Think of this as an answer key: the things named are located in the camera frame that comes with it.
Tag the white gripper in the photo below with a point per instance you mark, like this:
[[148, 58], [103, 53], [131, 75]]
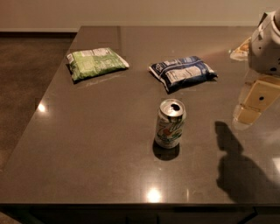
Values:
[[264, 51]]

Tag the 7up soda can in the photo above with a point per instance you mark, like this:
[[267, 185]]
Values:
[[171, 119]]

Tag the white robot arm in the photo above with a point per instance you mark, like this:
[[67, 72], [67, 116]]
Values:
[[262, 80]]

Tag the blue chip bag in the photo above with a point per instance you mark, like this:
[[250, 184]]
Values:
[[181, 73]]

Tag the green chip bag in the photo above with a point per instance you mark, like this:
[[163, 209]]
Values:
[[91, 63]]

